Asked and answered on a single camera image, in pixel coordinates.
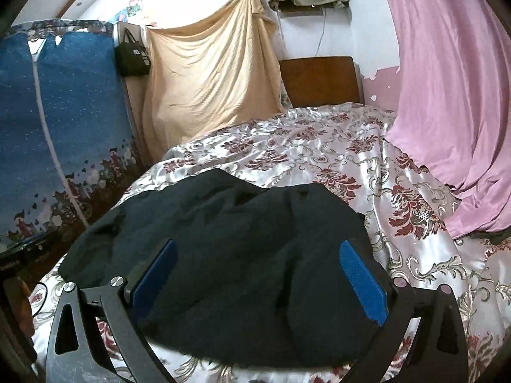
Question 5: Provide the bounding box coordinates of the black padded jacket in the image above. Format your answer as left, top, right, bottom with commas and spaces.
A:
59, 169, 378, 368

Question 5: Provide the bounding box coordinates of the blue fabric wardrobe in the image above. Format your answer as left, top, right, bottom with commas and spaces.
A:
1, 20, 143, 248

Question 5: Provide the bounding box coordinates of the pink curtain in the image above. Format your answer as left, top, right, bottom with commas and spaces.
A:
388, 0, 510, 238

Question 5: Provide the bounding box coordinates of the brown wooden headboard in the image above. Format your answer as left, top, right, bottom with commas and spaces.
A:
280, 56, 361, 108

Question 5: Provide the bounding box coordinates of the black hanging bag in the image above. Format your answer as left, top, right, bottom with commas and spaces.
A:
114, 29, 152, 78

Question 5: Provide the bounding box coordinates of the yellow hanging blanket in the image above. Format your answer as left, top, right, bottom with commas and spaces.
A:
140, 0, 284, 162

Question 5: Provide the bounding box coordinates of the thin wall cable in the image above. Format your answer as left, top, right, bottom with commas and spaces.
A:
312, 5, 328, 59

